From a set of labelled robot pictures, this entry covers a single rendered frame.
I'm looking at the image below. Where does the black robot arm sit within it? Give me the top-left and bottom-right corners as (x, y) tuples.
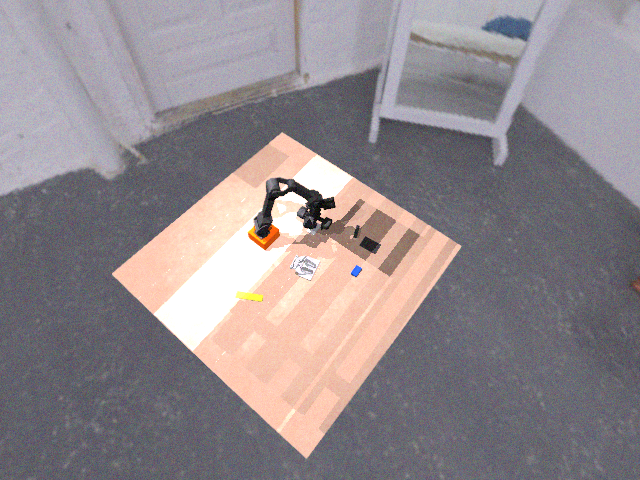
(253, 177), (336, 240)

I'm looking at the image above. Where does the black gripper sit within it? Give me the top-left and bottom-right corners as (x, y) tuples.
(297, 206), (333, 230)

